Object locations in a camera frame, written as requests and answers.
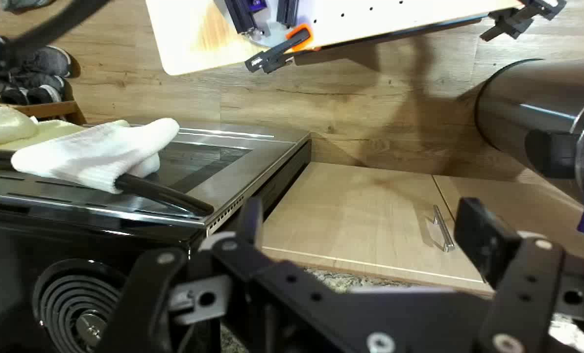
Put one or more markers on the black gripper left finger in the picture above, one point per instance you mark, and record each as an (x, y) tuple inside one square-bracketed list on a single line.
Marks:
[(251, 226)]

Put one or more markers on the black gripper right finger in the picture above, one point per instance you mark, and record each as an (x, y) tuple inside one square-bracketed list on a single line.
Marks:
[(484, 238)]

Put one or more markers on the light wood base cabinet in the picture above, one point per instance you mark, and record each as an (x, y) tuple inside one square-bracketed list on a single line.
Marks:
[(362, 222)]

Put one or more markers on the stainless steel trash can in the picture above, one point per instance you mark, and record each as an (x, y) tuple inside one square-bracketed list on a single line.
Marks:
[(533, 104)]

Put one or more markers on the white towel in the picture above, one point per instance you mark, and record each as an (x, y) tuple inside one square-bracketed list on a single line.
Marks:
[(88, 153)]

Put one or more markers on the orange and black clamp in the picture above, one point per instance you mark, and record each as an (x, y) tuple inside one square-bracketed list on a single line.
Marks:
[(284, 46)]

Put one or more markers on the white perforated mounting board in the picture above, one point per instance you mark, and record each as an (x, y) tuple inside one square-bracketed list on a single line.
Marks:
[(194, 40)]

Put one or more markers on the black electric stove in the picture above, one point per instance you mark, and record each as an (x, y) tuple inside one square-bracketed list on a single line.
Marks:
[(43, 216)]

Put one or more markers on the dark grey sneaker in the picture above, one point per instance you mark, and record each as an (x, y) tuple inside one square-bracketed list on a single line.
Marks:
[(23, 91), (43, 59)]

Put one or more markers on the cream cloth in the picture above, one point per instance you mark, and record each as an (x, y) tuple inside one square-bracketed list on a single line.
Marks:
[(4, 124)]

